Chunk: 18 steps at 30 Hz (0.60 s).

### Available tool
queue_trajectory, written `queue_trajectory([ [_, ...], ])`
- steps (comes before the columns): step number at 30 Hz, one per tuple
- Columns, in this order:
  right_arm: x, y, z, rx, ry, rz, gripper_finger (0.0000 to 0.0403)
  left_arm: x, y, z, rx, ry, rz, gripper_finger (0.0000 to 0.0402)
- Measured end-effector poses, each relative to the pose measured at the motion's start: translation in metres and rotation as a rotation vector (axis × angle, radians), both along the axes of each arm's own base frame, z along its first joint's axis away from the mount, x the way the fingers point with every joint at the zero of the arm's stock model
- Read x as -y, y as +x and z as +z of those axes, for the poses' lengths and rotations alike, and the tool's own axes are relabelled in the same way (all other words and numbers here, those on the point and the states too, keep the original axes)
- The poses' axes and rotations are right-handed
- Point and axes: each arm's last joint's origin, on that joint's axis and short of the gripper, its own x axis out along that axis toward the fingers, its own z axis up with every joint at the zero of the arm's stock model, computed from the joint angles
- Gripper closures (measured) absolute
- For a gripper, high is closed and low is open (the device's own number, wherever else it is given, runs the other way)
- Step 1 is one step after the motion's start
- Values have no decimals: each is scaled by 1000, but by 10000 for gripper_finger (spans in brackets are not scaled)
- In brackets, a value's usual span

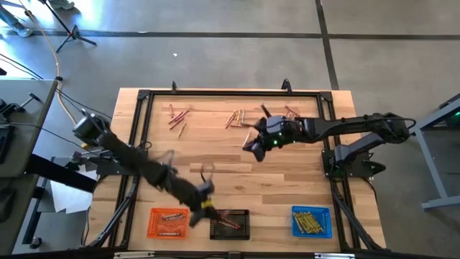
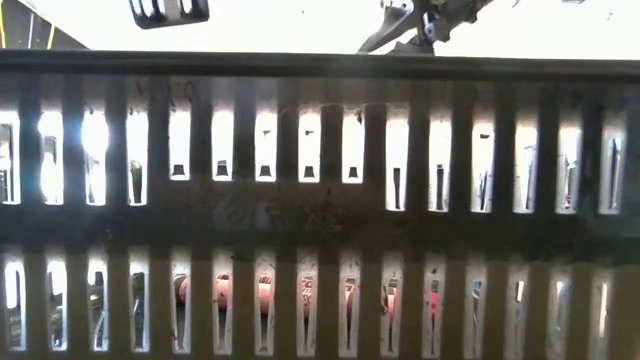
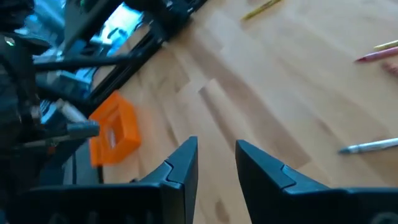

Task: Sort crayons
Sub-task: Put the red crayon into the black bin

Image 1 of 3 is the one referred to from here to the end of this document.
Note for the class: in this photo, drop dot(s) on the white paper sheet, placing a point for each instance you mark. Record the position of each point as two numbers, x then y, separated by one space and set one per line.
70 198

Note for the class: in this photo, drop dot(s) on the black caster wheel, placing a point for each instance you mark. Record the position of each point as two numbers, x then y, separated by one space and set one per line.
36 243

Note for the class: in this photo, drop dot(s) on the black plastic basket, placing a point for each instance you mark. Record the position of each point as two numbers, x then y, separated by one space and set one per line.
230 235

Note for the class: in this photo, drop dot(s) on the black steel beam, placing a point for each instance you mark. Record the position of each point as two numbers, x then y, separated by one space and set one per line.
61 174

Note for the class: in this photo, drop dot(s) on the silver bracket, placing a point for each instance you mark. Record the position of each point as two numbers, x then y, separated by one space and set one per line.
334 255
133 255

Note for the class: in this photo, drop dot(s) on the person's foot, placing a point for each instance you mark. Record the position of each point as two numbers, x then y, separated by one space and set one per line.
62 4

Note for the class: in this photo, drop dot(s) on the black tripod stand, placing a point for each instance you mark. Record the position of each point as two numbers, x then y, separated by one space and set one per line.
72 34

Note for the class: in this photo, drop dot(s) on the person's leg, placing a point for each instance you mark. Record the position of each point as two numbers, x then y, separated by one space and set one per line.
14 25

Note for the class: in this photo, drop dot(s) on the black computer with green lights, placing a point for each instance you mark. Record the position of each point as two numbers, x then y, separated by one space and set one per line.
456 116

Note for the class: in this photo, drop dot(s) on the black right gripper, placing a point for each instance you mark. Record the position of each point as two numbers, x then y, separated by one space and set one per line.
280 131

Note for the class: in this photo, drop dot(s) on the black aluminium table frame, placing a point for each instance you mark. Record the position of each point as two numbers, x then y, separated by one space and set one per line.
233 93

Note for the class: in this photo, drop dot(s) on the black desk clamp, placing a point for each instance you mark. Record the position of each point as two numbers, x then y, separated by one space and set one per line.
14 107

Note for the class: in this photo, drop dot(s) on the grey desk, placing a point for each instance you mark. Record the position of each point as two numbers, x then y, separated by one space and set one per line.
25 108

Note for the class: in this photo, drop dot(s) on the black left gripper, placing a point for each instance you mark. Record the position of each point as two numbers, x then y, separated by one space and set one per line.
205 201

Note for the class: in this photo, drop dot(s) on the orange plastic basket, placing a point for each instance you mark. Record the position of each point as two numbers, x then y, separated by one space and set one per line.
169 226

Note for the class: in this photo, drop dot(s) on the black desk device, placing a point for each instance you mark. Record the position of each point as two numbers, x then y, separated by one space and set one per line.
5 144

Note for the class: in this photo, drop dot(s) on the grey metal table frame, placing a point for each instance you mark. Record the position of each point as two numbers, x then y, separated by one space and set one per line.
431 162

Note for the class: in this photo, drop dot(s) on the black table clamp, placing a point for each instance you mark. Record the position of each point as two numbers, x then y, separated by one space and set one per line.
174 87
286 86

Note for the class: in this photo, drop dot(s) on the dark brown crayon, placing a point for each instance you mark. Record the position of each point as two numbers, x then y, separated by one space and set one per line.
266 111

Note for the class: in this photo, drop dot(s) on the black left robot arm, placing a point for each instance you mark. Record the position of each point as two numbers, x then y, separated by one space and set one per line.
143 167

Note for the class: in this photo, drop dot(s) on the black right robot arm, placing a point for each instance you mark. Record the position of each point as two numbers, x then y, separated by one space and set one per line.
341 126

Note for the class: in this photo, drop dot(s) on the blue plastic basket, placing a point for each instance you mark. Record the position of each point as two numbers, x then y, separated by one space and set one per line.
325 221

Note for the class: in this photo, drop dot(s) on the gold metal pin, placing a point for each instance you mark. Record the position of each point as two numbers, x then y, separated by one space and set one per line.
238 117

